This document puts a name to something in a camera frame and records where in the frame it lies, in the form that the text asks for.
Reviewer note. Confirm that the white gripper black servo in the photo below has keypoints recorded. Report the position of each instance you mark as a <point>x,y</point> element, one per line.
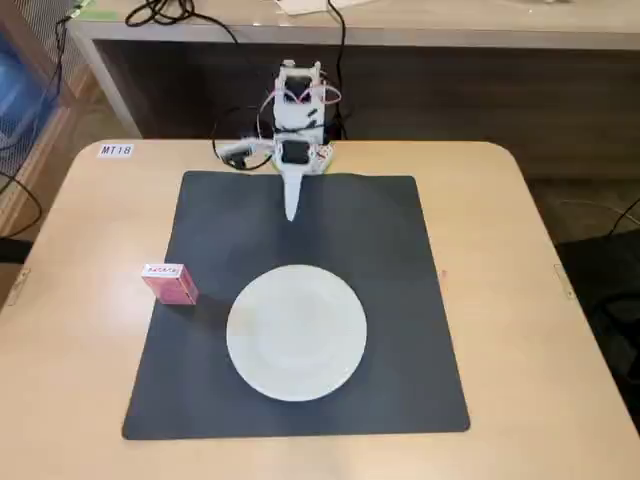
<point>291,186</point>

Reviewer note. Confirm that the pink card box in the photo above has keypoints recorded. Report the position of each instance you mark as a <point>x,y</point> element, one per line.
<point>172,287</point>

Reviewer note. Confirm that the white green robot arm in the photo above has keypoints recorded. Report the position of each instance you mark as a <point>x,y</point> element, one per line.
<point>296,107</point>

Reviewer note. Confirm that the white round dish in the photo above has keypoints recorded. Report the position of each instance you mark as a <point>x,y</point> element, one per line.
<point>296,332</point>

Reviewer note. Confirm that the white red controller board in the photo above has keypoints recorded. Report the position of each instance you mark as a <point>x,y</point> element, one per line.
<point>325,156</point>

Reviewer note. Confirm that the dark grey mat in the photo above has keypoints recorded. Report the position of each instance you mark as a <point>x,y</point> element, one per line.
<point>400,300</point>

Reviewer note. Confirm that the white label MT18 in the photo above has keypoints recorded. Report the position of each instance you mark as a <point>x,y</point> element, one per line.
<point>116,150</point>

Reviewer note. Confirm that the white paper sheet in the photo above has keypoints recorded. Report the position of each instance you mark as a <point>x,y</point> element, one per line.
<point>305,5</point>

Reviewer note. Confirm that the beige desk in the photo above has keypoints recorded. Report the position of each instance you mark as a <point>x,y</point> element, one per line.
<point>450,30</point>

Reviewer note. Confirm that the metal table latch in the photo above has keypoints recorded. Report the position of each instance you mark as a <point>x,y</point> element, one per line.
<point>17,287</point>
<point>565,282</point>

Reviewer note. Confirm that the blue plastic container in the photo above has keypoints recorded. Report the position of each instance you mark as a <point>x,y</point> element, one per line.
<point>20,85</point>

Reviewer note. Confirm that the black office chair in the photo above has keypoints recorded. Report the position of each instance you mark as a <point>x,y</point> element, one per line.
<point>610,300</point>

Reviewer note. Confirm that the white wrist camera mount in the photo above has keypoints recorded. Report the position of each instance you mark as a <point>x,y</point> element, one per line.
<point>235,151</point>

